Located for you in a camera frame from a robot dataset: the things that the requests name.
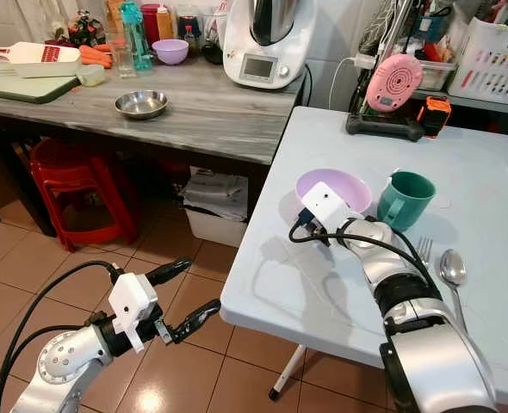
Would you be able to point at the steel fork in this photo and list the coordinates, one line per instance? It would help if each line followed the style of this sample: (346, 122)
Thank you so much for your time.
(424, 249)

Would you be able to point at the shallow steel bowl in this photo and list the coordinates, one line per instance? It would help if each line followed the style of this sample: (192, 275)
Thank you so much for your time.
(141, 104)

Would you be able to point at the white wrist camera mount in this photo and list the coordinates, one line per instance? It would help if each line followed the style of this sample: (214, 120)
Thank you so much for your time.
(325, 203)
(132, 303)

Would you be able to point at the red canister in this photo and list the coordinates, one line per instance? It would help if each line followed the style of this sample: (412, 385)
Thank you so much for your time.
(149, 19)

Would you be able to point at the small pale green container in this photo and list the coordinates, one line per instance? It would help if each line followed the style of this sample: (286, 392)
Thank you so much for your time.
(91, 75)

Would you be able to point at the orange carrots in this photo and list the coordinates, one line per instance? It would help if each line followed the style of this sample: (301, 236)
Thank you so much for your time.
(96, 57)

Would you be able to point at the green plastic mug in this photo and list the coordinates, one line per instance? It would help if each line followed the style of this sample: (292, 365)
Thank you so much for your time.
(409, 200)

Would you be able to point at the large lilac plastic bowl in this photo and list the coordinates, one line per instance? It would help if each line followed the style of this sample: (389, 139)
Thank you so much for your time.
(344, 179)

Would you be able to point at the red plastic stool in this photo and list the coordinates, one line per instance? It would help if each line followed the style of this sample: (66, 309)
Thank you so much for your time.
(77, 185)

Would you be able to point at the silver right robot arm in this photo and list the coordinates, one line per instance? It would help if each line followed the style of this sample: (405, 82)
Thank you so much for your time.
(418, 301)

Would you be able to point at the teal water bottle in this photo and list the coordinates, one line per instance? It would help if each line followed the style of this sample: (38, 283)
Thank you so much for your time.
(136, 39)

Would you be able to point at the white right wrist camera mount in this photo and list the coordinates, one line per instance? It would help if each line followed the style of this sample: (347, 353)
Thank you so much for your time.
(325, 203)

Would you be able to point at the small lilac bowl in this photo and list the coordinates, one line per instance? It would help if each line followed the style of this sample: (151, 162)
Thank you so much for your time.
(170, 51)

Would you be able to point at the white kitchen cooking machine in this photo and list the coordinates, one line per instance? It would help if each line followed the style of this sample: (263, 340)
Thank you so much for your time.
(267, 56)

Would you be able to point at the white power adapter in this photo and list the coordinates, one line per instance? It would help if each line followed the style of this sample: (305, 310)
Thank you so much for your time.
(364, 62)

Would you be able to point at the white mandoline slicer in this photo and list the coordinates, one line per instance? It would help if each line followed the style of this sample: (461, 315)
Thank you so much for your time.
(34, 57)

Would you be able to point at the orange sauce bottle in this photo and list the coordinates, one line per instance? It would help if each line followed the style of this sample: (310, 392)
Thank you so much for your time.
(164, 23)

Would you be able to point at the white plastic basket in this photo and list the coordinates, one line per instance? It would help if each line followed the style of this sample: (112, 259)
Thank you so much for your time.
(495, 64)

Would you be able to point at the green cutting board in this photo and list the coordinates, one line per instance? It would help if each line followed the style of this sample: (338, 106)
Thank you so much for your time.
(21, 88)

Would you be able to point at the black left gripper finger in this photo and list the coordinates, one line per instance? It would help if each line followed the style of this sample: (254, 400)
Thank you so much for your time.
(168, 272)
(198, 318)

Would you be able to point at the black and orange tool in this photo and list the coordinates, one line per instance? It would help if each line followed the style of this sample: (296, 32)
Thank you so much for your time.
(387, 127)

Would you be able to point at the clear drinking glass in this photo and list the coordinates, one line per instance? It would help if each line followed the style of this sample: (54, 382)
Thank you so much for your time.
(121, 60)

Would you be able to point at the white table leg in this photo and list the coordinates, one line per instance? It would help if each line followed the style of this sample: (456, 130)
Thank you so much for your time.
(288, 372)

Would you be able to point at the pink round appliance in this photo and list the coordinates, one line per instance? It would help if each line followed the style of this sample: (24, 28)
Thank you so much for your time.
(394, 83)

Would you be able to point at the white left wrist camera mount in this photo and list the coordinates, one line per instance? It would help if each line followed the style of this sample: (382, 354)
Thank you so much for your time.
(132, 303)

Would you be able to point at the steel spoon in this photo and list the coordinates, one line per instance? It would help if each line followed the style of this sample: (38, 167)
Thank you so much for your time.
(452, 268)

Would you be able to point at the white plastic bin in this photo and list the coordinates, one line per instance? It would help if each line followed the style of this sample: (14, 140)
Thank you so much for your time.
(215, 213)

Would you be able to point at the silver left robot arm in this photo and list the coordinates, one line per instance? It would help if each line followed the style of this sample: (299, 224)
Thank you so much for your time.
(60, 366)

